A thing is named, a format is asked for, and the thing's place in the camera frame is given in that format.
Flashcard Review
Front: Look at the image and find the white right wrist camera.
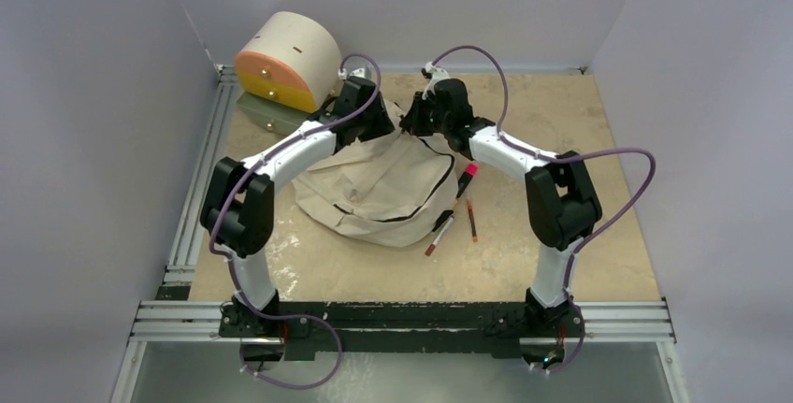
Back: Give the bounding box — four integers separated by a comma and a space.
421, 62, 451, 100

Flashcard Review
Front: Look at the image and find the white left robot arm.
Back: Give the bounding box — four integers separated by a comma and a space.
199, 76, 394, 337

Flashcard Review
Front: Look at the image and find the beige canvas backpack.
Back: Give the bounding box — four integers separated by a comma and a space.
292, 128, 458, 248

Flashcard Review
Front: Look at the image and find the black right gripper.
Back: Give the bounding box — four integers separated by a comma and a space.
401, 92, 452, 137

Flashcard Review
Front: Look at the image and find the thin red pen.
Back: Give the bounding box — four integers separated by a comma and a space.
466, 198, 478, 243

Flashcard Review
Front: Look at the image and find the round drawer cabinet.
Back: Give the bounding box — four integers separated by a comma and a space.
234, 11, 341, 136

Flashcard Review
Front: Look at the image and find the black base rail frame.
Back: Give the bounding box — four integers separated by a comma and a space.
131, 301, 675, 368

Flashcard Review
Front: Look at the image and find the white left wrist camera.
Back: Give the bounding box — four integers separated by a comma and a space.
337, 65, 381, 85

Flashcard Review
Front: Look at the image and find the aluminium side rail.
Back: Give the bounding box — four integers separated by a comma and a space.
163, 65, 240, 286

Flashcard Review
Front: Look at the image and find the black pink highlighter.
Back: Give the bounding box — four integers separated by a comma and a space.
456, 163, 479, 199

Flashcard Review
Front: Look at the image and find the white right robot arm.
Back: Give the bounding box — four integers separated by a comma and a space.
400, 79, 602, 335

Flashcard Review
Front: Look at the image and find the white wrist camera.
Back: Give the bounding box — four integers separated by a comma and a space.
421, 62, 451, 100
337, 65, 381, 85

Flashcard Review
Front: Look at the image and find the white brown marker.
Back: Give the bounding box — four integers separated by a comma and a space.
425, 216, 454, 256

